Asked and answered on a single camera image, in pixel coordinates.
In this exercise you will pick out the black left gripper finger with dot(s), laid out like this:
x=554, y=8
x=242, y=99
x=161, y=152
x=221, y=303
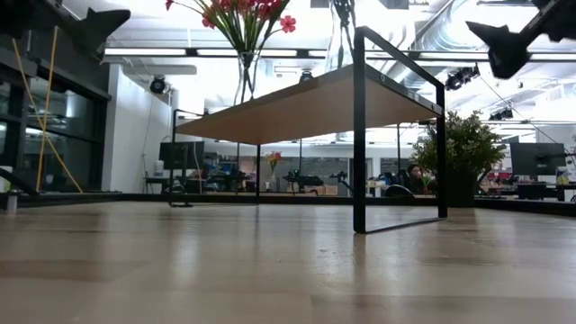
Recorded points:
x=87, y=42
x=108, y=20

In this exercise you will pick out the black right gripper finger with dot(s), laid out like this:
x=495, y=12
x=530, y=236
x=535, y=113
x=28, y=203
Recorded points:
x=492, y=32
x=508, y=60

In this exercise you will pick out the red artificial flower bunch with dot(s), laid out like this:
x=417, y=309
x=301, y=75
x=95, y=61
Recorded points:
x=243, y=27

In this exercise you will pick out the blue artificial flower bunch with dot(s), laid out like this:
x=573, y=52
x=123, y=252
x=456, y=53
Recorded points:
x=344, y=13

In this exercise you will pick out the clear glass vase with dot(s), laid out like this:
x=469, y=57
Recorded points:
x=246, y=76
x=335, y=49

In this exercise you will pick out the wooden shelf with black frame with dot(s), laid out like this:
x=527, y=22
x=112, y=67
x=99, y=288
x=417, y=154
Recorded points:
x=310, y=112

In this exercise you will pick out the black robot arm, green light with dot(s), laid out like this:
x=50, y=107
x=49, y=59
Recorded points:
x=306, y=181

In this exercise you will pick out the black ceiling spotlight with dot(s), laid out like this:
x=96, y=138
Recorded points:
x=460, y=77
x=500, y=115

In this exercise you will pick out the long white light strip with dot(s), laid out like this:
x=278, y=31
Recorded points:
x=180, y=52

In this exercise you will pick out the green potted plant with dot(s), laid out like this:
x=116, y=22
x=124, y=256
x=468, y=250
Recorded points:
x=463, y=144

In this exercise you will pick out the dark grey computer monitor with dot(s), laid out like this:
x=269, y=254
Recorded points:
x=537, y=158

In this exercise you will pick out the white cup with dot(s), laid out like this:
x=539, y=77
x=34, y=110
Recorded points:
x=159, y=169

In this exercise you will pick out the black computer monitor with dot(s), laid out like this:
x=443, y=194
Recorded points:
x=180, y=155

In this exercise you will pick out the person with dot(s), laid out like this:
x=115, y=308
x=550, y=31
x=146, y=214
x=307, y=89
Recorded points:
x=416, y=175

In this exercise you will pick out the distant colourful flower bouquet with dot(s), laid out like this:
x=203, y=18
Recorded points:
x=273, y=158

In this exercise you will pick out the small black round camera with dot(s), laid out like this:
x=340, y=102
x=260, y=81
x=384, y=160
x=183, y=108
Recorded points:
x=158, y=85
x=306, y=76

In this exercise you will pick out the small grey metal post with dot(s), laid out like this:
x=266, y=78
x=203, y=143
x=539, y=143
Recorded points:
x=12, y=202

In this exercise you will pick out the black aluminium table frame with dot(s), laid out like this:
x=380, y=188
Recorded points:
x=292, y=198

